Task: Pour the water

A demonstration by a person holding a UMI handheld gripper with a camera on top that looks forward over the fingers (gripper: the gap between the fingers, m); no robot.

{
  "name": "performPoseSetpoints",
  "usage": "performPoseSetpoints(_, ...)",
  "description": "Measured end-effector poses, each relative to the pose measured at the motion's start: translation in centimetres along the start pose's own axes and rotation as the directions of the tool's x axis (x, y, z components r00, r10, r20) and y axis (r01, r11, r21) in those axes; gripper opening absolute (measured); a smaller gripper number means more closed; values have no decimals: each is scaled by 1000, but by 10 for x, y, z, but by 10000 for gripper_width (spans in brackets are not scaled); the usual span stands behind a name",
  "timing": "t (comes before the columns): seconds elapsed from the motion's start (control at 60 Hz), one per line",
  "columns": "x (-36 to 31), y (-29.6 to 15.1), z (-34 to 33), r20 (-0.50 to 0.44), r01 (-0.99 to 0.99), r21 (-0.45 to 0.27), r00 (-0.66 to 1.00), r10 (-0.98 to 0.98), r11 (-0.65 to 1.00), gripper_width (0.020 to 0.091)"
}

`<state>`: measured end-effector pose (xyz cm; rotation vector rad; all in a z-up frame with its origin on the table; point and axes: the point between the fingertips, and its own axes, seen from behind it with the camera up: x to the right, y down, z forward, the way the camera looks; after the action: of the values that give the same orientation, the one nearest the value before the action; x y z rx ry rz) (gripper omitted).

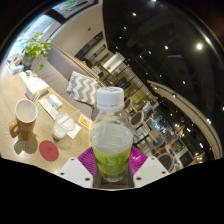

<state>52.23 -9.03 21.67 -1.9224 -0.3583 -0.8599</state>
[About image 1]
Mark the blue tissue pack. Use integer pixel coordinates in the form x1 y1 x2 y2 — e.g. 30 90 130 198
9 63 25 75

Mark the group of dining chairs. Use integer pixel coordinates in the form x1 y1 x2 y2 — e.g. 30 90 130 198
123 96 202 168

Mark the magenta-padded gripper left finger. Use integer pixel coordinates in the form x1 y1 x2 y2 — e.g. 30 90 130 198
56 146 103 190

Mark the brown mug with white inside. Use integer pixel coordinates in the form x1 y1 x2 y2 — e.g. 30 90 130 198
8 98 39 142

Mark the grey white chevron cushion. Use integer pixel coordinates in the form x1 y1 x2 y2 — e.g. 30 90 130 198
65 70 101 107

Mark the grey curved sofa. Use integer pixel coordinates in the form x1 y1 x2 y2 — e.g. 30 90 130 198
30 43 108 120

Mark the green-labelled clear drink bottle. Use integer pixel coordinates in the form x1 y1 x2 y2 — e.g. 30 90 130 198
89 86 135 183

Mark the group of ceiling lights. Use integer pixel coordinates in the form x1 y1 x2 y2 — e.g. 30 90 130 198
123 0 224 158

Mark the white paper napkin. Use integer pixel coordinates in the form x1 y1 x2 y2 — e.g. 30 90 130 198
66 123 82 140

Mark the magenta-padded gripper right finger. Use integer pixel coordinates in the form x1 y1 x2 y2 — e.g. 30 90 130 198
124 145 170 190

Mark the clear plastic cup with straw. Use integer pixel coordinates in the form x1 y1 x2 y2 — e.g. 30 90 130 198
51 109 81 141

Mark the window with festive decals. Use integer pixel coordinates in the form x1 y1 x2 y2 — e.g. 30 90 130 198
13 0 100 52

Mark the flat round red coaster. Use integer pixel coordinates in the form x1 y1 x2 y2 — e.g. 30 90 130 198
38 139 60 163

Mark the green potted plant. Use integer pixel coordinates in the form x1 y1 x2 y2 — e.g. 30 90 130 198
16 32 53 71

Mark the small white blue box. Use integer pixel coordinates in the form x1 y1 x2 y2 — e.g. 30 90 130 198
46 94 64 111

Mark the white paper packet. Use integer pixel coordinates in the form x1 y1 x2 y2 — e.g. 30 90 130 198
38 98 60 121

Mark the yellow card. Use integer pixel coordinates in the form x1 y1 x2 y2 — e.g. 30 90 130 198
78 113 93 130

